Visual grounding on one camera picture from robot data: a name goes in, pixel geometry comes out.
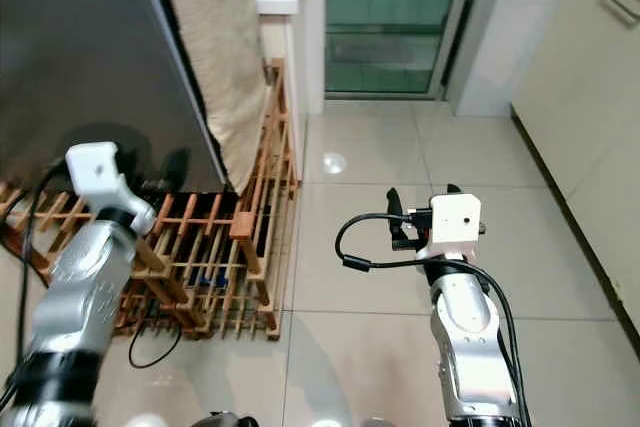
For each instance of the green glass door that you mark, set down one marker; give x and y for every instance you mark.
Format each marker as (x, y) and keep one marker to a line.
(390, 17)

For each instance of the wooden wine rack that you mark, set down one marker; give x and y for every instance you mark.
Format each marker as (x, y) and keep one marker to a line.
(220, 247)

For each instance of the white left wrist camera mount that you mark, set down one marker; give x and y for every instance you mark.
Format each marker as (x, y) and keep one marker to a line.
(95, 167)

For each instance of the beige cloth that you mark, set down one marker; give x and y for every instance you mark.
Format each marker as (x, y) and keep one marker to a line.
(220, 47)

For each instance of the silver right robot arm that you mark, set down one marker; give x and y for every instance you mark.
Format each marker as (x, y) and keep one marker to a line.
(465, 337)

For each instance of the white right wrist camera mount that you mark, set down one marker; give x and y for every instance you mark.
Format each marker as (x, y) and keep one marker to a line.
(455, 222)

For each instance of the cream tall cabinet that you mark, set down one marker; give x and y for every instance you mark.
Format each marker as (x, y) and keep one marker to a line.
(580, 97)

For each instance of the blue capped bottle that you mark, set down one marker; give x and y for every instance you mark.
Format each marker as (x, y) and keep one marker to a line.
(200, 279)

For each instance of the dark robot left foot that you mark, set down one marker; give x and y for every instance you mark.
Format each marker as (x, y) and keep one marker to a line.
(220, 420)

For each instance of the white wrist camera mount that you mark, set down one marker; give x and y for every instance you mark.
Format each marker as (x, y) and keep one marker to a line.
(455, 222)
(95, 167)

